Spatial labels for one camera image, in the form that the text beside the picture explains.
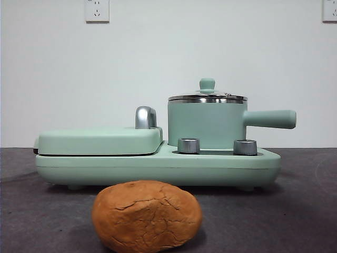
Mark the glass lid with green knob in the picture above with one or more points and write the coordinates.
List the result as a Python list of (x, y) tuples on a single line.
[(207, 83)]

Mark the brown potato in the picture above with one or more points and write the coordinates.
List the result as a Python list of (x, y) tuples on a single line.
[(147, 218)]

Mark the silver control knob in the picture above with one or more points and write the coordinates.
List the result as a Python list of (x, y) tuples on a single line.
[(189, 145), (245, 147)]

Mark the mint green breakfast machine base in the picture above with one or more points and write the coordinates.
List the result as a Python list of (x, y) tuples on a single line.
[(158, 171)]

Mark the mint green hinged grill cover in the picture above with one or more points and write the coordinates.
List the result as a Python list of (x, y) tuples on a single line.
[(92, 139)]

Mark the white wall socket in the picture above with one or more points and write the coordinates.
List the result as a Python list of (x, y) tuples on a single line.
[(330, 10), (97, 10)]

